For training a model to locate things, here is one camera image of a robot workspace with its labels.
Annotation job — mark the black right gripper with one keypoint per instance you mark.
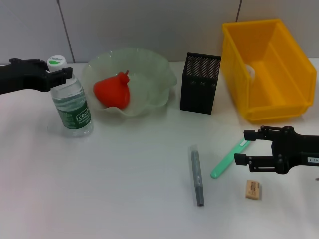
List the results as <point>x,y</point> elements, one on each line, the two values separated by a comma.
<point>291,152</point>

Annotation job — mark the clear green-label water bottle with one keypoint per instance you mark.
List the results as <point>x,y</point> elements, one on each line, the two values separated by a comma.
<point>72,109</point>

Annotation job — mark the yellow plastic bin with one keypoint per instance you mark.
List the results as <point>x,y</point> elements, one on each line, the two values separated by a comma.
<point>271,74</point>

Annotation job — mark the beige eraser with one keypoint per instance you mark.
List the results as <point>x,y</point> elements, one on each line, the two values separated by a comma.
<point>253,190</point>

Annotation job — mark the pale green glass fruit plate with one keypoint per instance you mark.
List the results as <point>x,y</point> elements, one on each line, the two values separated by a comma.
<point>149,74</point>

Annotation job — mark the black mesh pen holder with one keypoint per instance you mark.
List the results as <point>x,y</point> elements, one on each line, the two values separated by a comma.
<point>199,84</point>

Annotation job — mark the red-orange toy orange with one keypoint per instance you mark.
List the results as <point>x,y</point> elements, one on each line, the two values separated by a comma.
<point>112,89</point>

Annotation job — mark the grey pen in clear sleeve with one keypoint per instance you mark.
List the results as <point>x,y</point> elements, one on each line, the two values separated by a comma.
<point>198,186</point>

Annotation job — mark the white paper ball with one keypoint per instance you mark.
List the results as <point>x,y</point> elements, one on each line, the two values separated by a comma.
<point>251,72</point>

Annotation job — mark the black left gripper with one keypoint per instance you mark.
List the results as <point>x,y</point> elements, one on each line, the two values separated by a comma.
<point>22,78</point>

